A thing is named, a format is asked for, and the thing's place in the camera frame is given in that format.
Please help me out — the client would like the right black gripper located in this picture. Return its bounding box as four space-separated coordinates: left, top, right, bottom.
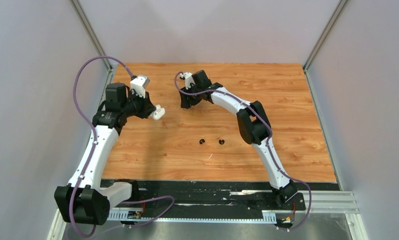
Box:
180 82 203 109

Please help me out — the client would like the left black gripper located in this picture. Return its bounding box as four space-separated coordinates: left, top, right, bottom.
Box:
120 88 156 119

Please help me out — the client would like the white earbud charging case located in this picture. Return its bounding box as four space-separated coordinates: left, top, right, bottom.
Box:
150 104 166 121

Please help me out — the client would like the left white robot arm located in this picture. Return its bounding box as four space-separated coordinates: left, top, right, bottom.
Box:
54 83 166 226

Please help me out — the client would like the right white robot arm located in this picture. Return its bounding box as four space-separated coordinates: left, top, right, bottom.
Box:
174 70 298 209

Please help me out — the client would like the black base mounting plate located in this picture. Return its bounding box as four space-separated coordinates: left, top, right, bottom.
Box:
137 180 306 216

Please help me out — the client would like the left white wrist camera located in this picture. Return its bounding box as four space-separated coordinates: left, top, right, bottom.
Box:
130 74 150 99

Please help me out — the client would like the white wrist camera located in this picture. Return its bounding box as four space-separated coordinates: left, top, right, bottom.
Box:
130 74 150 99
179 72 195 90

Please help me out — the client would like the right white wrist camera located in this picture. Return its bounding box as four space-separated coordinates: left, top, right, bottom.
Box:
179 72 195 90

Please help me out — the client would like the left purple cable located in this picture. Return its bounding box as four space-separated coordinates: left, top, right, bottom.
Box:
68 55 176 239

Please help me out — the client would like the grey slotted cable duct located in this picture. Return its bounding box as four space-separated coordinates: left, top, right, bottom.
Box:
107 208 277 224

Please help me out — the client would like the aluminium frame rail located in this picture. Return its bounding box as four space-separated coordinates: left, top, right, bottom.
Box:
47 186 369 240

